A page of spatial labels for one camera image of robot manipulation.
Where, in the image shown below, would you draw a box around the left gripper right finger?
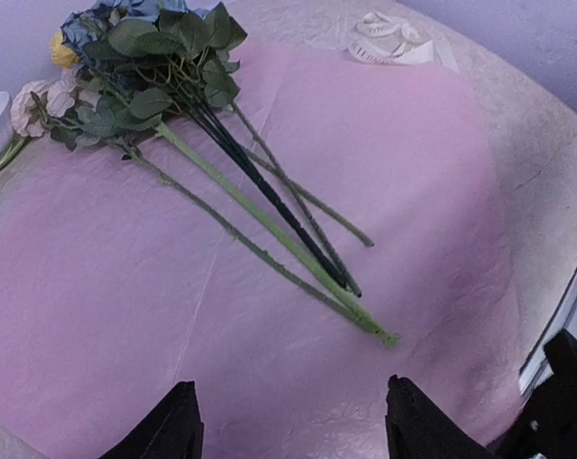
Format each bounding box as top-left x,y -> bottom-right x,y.
386,375 -> 495,459

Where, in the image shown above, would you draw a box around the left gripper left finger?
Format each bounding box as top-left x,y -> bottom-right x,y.
100,382 -> 204,459

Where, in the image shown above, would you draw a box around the purple wrapping paper sheet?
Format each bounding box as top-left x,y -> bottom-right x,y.
0,41 -> 522,458

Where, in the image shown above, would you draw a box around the green plate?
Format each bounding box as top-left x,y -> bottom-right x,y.
0,135 -> 29,172

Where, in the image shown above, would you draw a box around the pink fake rose stems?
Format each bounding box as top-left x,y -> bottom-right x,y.
10,79 -> 381,334

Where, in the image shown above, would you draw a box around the blue fake flower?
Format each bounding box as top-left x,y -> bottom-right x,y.
60,1 -> 362,296

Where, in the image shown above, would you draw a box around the yellow fake flower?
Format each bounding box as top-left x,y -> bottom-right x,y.
48,31 -> 402,350

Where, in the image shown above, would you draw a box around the cream printed ribbon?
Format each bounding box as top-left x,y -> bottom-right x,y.
306,11 -> 459,73

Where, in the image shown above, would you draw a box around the aluminium front rail frame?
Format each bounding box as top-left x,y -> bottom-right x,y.
519,268 -> 577,398

